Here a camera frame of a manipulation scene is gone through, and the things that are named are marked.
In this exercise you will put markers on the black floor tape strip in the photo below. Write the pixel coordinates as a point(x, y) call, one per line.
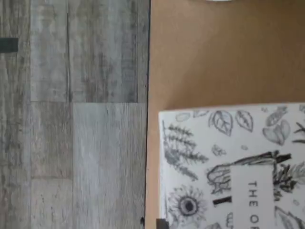
point(8, 44)

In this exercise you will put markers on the white pasta box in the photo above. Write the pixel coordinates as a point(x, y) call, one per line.
point(220, 0)

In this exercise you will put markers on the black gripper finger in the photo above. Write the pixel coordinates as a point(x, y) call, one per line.
point(162, 224)

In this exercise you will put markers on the white box yellow strip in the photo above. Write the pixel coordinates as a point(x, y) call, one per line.
point(238, 143)

